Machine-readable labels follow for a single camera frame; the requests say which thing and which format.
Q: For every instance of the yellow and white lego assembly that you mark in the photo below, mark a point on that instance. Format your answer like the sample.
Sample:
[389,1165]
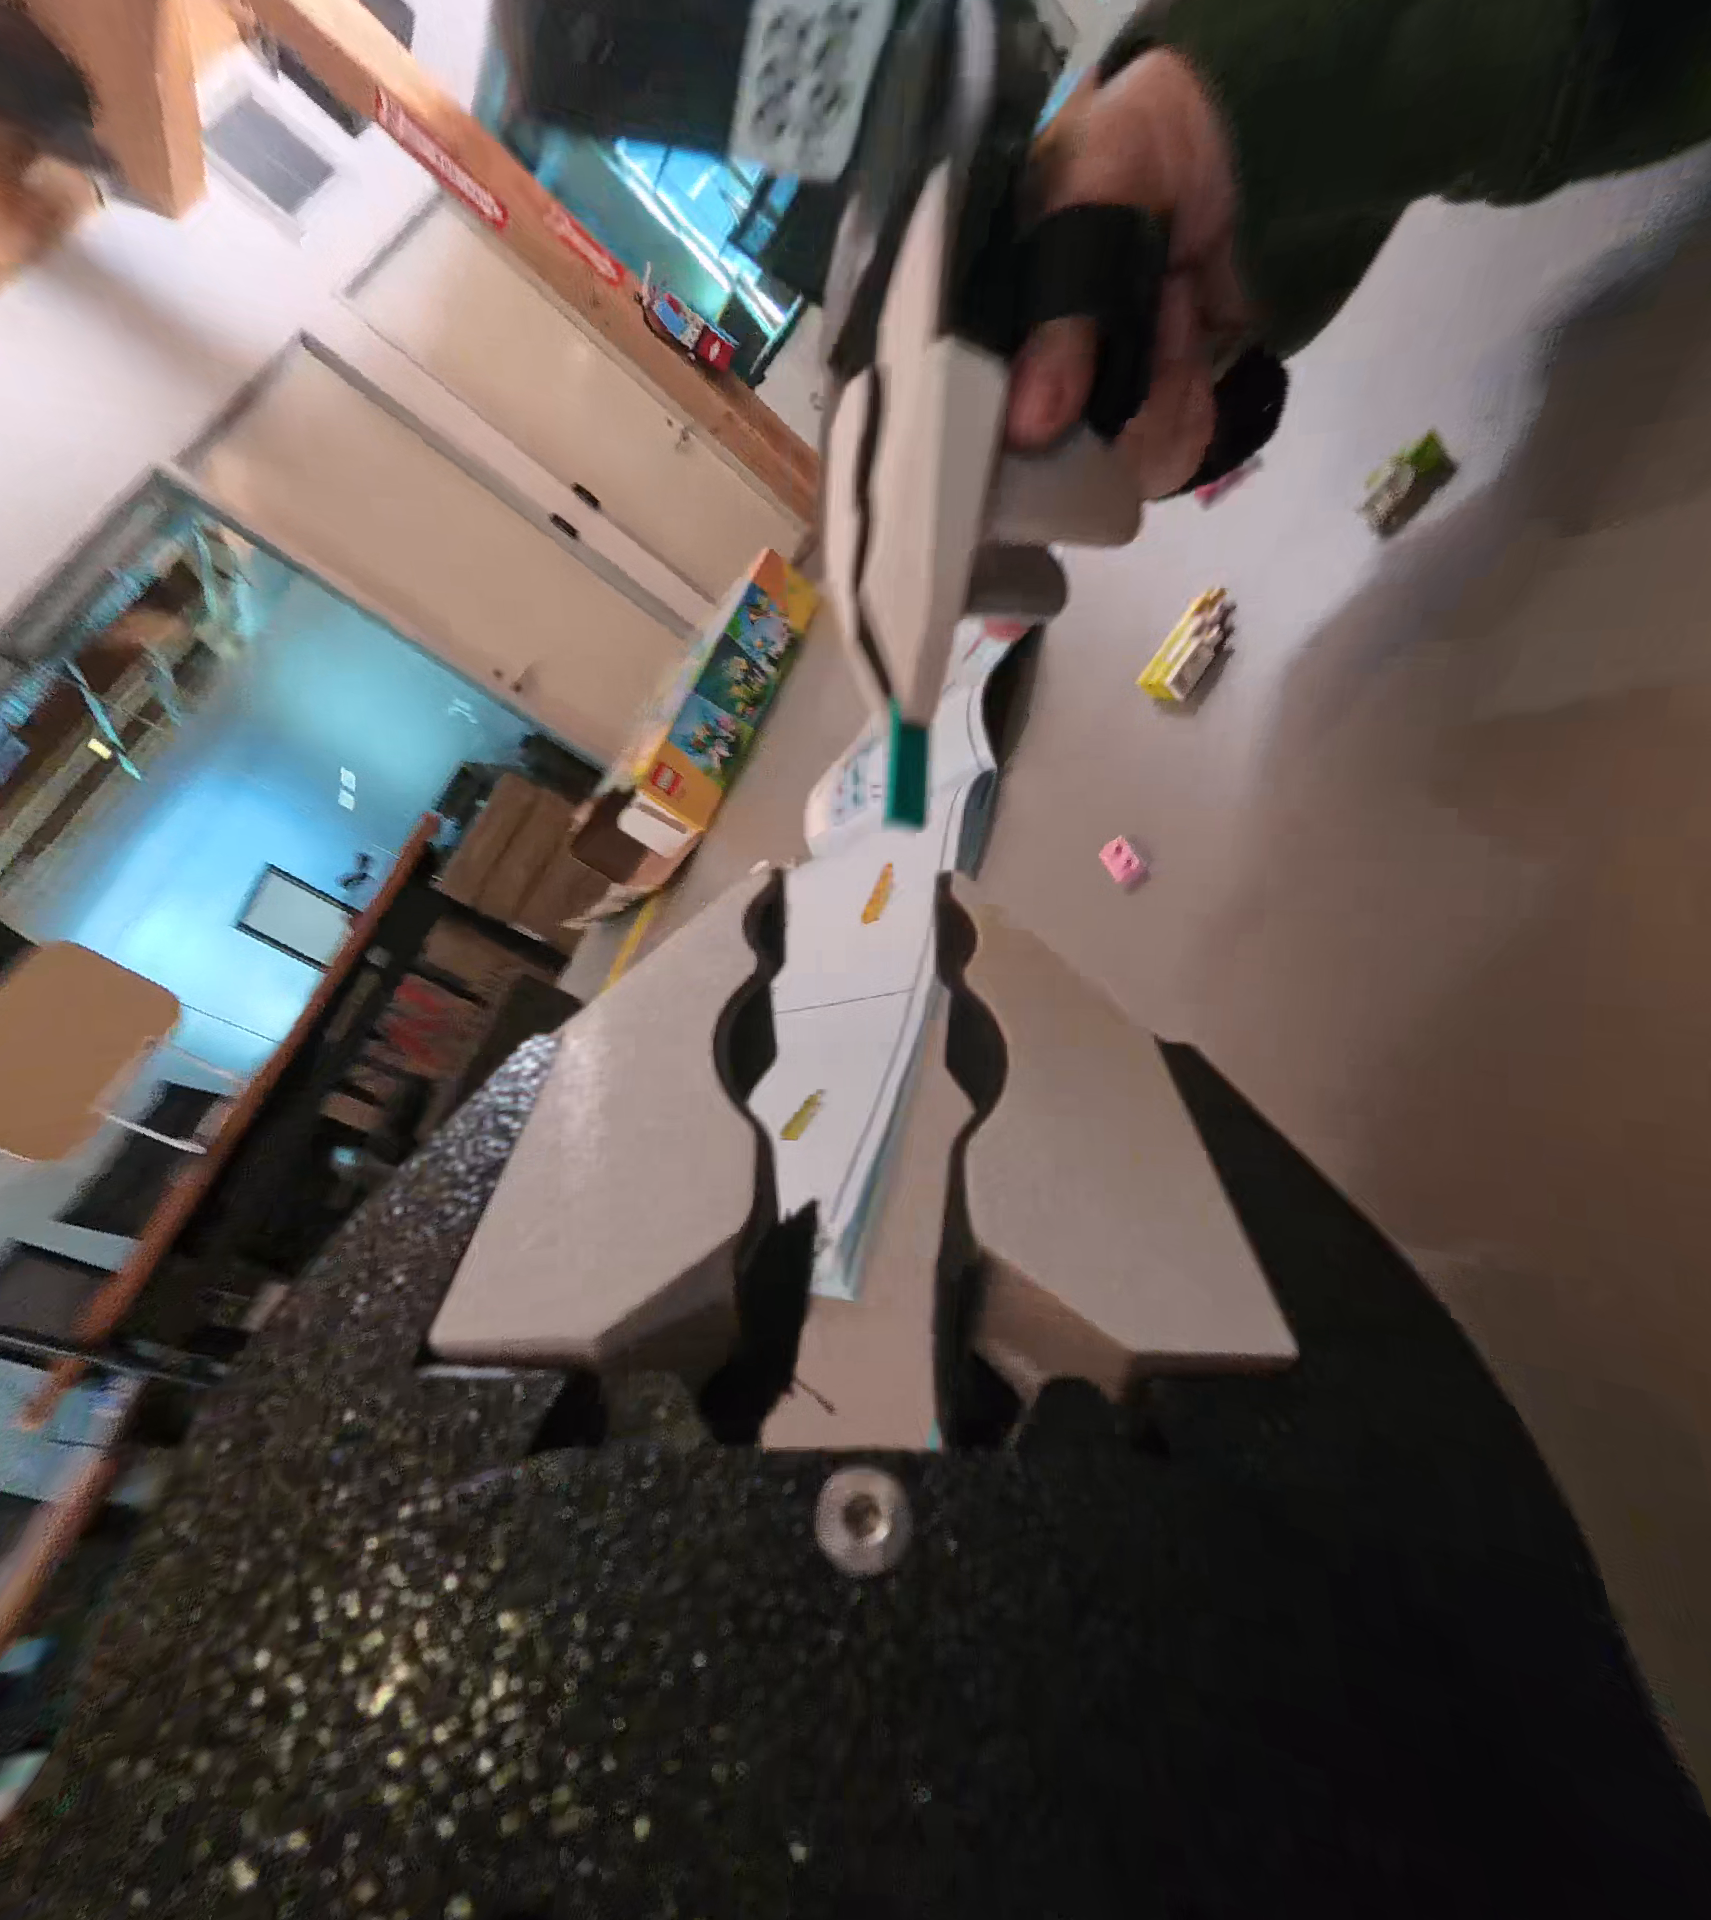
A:
[1187,644]

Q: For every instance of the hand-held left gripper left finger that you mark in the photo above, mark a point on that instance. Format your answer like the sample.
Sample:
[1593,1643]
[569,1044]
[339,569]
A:
[601,1184]

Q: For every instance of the white air vent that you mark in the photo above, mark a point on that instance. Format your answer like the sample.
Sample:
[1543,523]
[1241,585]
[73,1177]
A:
[267,146]

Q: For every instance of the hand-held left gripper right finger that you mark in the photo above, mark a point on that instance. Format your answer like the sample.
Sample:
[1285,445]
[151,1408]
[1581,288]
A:
[1111,1200]

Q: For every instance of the teal lego brick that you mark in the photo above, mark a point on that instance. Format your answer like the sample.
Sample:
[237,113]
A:
[907,768]

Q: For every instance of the colourful lego box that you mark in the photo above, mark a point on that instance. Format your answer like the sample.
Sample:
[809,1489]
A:
[729,683]

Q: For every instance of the person's right hand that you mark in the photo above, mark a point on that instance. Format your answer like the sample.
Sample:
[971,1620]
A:
[1171,135]

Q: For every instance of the green and white lego assembly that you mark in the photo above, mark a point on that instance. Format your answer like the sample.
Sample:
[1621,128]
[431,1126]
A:
[1405,482]

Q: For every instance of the wooden shelf beam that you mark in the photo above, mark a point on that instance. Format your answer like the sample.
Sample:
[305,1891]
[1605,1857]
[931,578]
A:
[495,181]

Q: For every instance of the cardboard box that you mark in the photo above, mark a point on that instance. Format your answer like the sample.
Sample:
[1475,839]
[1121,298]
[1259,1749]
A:
[527,854]

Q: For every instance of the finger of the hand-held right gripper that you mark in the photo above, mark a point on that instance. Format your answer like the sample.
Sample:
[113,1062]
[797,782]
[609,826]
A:
[939,511]
[847,540]

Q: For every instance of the pink lego brick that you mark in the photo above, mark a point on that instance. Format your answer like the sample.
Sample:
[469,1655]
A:
[1229,480]
[1123,861]

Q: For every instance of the person's right forearm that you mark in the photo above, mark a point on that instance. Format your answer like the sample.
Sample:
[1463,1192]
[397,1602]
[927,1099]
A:
[1471,91]

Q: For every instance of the wooden edged table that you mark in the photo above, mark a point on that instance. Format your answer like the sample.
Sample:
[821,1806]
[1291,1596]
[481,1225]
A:
[255,1111]

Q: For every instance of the tan chair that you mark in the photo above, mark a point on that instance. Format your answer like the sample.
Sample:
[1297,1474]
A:
[39,1051]

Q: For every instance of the lego instruction booklet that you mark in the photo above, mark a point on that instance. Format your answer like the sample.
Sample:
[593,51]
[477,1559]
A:
[871,974]

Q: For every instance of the white cabinet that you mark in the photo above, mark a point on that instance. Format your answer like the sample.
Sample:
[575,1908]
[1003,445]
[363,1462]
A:
[495,494]

